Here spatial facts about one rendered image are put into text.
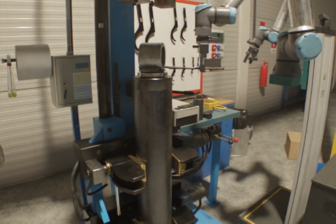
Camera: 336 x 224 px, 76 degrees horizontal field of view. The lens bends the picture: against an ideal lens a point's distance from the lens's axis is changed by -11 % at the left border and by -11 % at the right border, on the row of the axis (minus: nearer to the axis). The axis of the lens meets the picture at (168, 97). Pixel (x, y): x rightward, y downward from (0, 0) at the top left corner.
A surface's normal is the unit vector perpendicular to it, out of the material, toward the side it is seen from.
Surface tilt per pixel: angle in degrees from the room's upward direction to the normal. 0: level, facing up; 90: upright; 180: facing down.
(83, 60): 90
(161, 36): 90
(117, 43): 90
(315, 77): 90
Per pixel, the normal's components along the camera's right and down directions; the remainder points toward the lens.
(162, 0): -0.35, 0.20
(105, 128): 0.60, 0.17
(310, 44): 0.00, 0.29
